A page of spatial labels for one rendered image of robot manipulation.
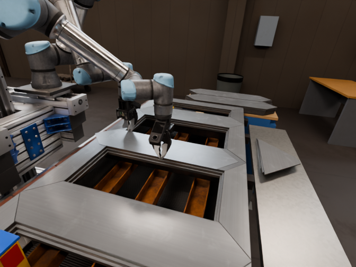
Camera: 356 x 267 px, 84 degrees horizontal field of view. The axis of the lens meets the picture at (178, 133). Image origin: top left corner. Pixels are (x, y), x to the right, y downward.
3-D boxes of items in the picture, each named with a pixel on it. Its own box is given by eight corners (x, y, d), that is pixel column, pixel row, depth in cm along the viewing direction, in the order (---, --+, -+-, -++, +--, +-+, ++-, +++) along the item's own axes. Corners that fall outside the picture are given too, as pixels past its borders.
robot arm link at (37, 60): (25, 67, 107) (17, 39, 101) (51, 65, 117) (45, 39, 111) (36, 70, 102) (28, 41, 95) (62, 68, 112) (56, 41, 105)
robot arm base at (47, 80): (24, 87, 108) (18, 68, 103) (46, 81, 121) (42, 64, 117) (49, 90, 106) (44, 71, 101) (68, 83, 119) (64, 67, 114)
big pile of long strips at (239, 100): (270, 103, 190) (272, 97, 187) (277, 118, 155) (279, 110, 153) (190, 92, 207) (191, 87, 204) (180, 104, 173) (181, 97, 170)
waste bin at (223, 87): (236, 105, 429) (242, 74, 399) (237, 113, 385) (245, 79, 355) (213, 103, 437) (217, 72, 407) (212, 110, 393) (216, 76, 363)
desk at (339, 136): (335, 116, 399) (351, 80, 365) (382, 151, 279) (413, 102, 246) (296, 112, 410) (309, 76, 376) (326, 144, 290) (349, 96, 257)
